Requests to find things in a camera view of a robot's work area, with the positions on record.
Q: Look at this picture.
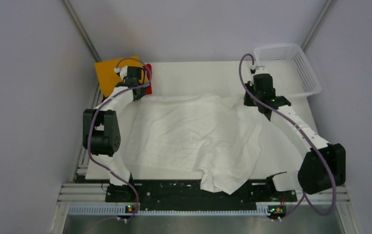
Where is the corner metal post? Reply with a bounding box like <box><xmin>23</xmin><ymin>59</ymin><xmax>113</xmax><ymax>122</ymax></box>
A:
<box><xmin>60</xmin><ymin>0</ymin><xmax>101</xmax><ymax>62</ymax></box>
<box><xmin>301</xmin><ymin>0</ymin><xmax>336</xmax><ymax>52</ymax></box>

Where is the right corner metal post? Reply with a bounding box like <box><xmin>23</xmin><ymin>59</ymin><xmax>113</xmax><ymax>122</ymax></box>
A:
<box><xmin>301</xmin><ymin>0</ymin><xmax>336</xmax><ymax>52</ymax></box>

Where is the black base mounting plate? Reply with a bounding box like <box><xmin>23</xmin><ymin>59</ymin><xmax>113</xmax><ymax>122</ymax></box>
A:
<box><xmin>105</xmin><ymin>179</ymin><xmax>297</xmax><ymax>212</ymax></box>

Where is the left aluminium frame rail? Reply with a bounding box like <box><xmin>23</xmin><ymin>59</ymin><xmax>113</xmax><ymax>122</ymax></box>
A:
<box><xmin>73</xmin><ymin>85</ymin><xmax>104</xmax><ymax>183</ymax></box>

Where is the white slotted cable duct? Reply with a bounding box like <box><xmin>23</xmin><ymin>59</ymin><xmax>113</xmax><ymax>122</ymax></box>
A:
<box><xmin>68</xmin><ymin>204</ymin><xmax>270</xmax><ymax>216</ymax></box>

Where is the orange folded t shirt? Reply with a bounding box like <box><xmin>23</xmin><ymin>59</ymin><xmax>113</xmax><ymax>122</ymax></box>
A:
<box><xmin>94</xmin><ymin>56</ymin><xmax>143</xmax><ymax>98</ymax></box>

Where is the purple cable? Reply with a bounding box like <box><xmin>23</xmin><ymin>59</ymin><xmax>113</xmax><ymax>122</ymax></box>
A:
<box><xmin>239</xmin><ymin>53</ymin><xmax>337</xmax><ymax>223</ymax></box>
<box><xmin>87</xmin><ymin>57</ymin><xmax>153</xmax><ymax>223</ymax></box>

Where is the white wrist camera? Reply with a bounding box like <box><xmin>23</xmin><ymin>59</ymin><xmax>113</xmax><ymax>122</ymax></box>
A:
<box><xmin>250</xmin><ymin>64</ymin><xmax>269</xmax><ymax>76</ymax></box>
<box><xmin>114</xmin><ymin>66</ymin><xmax>129</xmax><ymax>79</ymax></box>

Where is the red folded t shirt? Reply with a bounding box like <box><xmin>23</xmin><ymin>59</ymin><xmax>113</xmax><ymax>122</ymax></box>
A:
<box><xmin>140</xmin><ymin>63</ymin><xmax>152</xmax><ymax>95</ymax></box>

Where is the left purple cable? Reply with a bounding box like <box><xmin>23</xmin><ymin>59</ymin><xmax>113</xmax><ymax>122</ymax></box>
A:
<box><xmin>87</xmin><ymin>57</ymin><xmax>153</xmax><ymax>223</ymax></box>

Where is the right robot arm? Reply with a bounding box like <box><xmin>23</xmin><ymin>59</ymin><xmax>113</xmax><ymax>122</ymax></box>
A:
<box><xmin>244</xmin><ymin>73</ymin><xmax>346</xmax><ymax>201</ymax></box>

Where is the white t shirt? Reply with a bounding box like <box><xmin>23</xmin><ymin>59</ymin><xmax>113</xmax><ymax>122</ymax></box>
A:
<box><xmin>123</xmin><ymin>95</ymin><xmax>264</xmax><ymax>194</ymax></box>

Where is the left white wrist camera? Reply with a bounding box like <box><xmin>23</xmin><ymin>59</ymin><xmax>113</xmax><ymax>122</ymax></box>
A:
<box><xmin>114</xmin><ymin>66</ymin><xmax>129</xmax><ymax>79</ymax></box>

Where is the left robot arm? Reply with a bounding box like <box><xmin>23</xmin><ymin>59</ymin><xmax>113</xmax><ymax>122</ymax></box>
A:
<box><xmin>82</xmin><ymin>65</ymin><xmax>152</xmax><ymax>202</ymax></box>

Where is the white plastic basket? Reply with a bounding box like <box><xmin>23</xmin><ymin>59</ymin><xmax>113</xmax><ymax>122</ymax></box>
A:
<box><xmin>254</xmin><ymin>43</ymin><xmax>322</xmax><ymax>99</ymax></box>

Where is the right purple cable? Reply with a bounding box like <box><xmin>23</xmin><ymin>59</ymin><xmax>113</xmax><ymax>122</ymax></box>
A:
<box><xmin>239</xmin><ymin>53</ymin><xmax>337</xmax><ymax>223</ymax></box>

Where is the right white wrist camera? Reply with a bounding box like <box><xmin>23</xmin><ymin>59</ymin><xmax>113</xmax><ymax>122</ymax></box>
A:
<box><xmin>250</xmin><ymin>64</ymin><xmax>269</xmax><ymax>76</ymax></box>

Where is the left corner metal post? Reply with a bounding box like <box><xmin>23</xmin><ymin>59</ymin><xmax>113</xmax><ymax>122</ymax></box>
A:
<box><xmin>60</xmin><ymin>0</ymin><xmax>101</xmax><ymax>62</ymax></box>

